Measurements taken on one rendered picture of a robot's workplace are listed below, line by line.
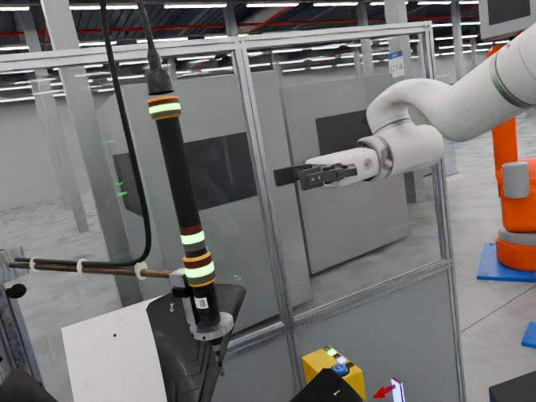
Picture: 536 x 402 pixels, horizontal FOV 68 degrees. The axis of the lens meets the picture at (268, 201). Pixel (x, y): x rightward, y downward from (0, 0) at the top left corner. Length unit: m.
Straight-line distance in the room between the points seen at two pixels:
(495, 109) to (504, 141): 3.81
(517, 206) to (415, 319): 2.48
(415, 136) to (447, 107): 0.14
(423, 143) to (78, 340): 0.88
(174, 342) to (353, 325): 1.05
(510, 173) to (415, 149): 3.39
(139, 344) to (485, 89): 0.89
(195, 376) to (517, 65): 0.70
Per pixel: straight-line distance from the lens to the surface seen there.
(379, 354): 1.92
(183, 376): 0.83
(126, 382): 1.06
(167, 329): 0.88
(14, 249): 1.11
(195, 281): 0.63
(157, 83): 0.60
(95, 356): 1.08
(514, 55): 0.60
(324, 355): 1.25
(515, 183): 4.17
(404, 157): 0.77
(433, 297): 2.04
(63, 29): 4.94
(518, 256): 4.39
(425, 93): 0.71
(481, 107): 0.64
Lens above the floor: 1.75
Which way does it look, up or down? 11 degrees down
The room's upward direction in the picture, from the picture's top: 10 degrees counter-clockwise
